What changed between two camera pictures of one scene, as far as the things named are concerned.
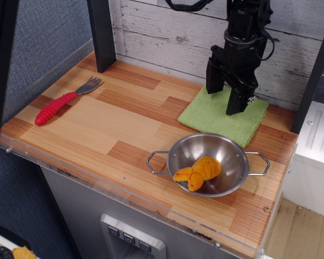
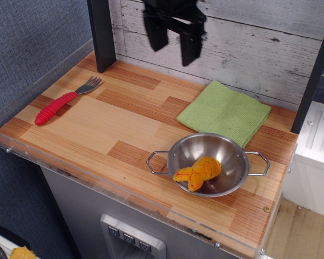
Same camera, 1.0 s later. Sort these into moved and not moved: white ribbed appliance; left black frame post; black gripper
Moved: black gripper
Not moved: white ribbed appliance; left black frame post
